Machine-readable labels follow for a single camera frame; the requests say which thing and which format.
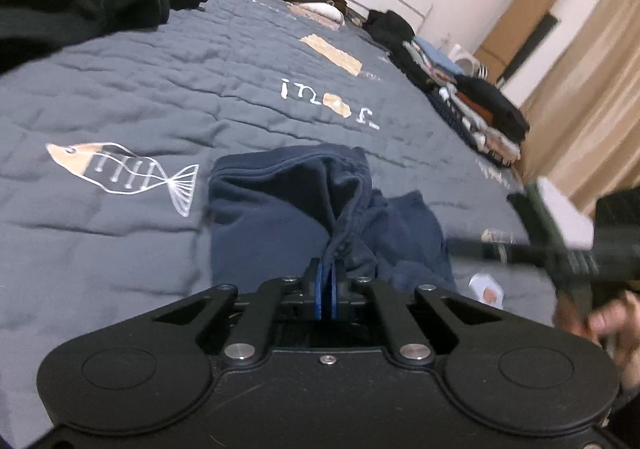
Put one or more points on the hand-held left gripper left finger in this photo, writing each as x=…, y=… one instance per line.
x=318, y=294

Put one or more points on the person's right hand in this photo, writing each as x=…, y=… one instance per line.
x=622, y=334

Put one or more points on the brown cardboard board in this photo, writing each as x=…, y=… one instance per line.
x=525, y=14

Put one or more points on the black flat board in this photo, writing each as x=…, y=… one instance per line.
x=535, y=44

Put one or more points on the white folded cloth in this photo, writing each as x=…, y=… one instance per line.
x=570, y=219

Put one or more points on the beige curtain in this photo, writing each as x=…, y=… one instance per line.
x=595, y=104

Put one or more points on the black clothes heap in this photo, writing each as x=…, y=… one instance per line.
x=390, y=29

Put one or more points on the stack of folded clothes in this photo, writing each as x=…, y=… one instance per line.
x=480, y=114

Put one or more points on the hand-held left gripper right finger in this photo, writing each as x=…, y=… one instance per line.
x=333, y=298

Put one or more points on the dark green folded cloth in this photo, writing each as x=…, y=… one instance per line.
x=537, y=219

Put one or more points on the navy blue t-shirt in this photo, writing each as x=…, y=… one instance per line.
x=280, y=214

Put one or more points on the grey quilted printed bedspread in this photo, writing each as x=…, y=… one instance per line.
x=200, y=94

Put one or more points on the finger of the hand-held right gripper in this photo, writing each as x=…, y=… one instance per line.
x=500, y=253

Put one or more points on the white fan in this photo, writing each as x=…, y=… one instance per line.
x=467, y=63

